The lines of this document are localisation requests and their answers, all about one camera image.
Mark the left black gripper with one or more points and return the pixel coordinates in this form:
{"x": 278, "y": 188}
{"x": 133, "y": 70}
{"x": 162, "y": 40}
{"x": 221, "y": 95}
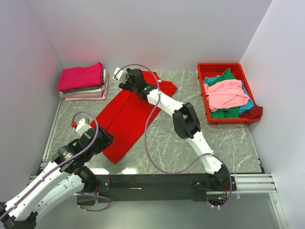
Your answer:
{"x": 107, "y": 139}

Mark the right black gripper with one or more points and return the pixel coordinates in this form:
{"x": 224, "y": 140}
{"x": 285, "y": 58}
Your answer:
{"x": 125, "y": 86}

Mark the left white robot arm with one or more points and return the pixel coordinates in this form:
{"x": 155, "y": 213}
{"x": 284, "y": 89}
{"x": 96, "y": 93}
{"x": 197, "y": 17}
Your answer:
{"x": 65, "y": 175}

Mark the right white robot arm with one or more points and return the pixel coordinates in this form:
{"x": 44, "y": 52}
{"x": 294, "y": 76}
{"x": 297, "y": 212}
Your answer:
{"x": 185, "y": 121}

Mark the folded light pink t-shirt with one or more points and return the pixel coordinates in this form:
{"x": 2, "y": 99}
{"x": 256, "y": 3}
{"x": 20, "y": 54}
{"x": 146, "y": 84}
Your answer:
{"x": 90, "y": 98}

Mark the folded magenta t-shirt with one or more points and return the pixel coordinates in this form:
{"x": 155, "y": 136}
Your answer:
{"x": 81, "y": 77}

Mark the red plastic bin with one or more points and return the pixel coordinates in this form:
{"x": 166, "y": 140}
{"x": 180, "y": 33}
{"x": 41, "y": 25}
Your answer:
{"x": 210, "y": 69}

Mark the pink t-shirt in bin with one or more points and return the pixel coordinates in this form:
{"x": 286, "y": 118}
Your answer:
{"x": 225, "y": 94}

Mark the green t-shirt in bin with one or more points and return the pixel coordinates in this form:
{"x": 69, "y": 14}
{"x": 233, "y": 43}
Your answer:
{"x": 224, "y": 113}

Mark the light blue t-shirt in bin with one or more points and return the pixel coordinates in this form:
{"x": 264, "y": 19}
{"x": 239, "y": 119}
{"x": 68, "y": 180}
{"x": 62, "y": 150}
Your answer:
{"x": 243, "y": 108}

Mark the dark red t-shirt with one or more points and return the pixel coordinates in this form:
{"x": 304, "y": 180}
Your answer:
{"x": 254, "y": 112}

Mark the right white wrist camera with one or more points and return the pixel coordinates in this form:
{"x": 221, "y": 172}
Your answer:
{"x": 120, "y": 75}

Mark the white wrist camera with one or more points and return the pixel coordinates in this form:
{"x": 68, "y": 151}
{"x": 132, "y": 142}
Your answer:
{"x": 120, "y": 75}
{"x": 82, "y": 126}

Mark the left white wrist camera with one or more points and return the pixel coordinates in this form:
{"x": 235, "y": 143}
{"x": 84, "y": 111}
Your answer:
{"x": 82, "y": 126}

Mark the aluminium frame rail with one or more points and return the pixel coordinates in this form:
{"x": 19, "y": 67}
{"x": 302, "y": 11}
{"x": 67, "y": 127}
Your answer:
{"x": 245, "y": 183}

